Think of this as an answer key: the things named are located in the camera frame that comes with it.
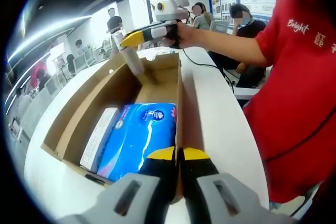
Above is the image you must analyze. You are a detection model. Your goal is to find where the grey soft cloth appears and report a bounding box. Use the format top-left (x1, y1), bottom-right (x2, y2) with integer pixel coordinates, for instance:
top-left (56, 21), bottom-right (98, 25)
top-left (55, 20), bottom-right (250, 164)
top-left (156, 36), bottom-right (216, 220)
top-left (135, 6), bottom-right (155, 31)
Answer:
top-left (111, 28), bottom-right (145, 77)

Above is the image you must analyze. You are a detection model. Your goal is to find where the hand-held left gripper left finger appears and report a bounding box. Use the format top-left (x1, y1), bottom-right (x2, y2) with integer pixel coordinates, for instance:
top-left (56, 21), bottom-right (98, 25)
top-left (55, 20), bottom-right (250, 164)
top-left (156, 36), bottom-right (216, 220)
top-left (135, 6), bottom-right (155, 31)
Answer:
top-left (60, 145), bottom-right (177, 224)

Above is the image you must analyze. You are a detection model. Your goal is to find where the white medicine box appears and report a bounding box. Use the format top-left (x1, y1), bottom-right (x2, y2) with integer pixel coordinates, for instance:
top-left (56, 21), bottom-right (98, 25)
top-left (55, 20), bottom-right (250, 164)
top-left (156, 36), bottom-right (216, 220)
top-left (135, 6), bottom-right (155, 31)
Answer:
top-left (79, 107), bottom-right (121, 172)

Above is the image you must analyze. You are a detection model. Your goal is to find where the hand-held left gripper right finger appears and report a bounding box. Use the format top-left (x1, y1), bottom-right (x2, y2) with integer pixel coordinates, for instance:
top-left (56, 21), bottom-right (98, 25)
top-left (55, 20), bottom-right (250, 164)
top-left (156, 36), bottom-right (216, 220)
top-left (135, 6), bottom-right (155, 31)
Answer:
top-left (180, 146), bottom-right (295, 224)

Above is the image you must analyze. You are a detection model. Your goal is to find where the person in red shirt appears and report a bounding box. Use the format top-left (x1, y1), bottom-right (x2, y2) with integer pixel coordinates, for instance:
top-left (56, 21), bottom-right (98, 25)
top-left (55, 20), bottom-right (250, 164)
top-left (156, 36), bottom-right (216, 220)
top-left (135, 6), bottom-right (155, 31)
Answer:
top-left (243, 0), bottom-right (336, 205)

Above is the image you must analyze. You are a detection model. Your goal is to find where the pink wall screen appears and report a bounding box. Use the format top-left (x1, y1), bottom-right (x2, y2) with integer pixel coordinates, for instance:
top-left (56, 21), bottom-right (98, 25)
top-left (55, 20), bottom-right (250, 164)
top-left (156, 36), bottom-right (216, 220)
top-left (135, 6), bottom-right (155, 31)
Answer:
top-left (30, 61), bottom-right (48, 78)

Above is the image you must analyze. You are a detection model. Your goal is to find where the person's right hand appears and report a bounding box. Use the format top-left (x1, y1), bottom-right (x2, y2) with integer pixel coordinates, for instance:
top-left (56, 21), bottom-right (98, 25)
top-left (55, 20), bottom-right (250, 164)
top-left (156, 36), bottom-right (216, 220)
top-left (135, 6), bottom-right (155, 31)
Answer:
top-left (161, 21), bottom-right (197, 50)

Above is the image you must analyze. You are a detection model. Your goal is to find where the brown cardboard shoe box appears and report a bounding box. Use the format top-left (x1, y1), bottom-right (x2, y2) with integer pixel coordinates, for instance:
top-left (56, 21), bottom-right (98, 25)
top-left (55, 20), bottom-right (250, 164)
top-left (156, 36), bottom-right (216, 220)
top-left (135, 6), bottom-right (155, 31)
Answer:
top-left (40, 52), bottom-right (184, 205)

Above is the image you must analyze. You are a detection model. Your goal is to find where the white office chair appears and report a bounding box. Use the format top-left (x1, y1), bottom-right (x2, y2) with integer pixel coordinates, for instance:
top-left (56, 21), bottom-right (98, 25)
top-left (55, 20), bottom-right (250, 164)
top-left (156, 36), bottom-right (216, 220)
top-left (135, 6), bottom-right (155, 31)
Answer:
top-left (209, 20), bottom-right (230, 35)

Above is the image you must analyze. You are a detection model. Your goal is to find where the blue soft tissue pack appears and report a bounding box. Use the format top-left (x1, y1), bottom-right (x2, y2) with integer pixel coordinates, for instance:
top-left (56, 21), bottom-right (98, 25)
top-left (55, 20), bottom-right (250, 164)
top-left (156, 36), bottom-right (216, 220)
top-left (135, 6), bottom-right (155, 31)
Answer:
top-left (96, 102), bottom-right (178, 183)

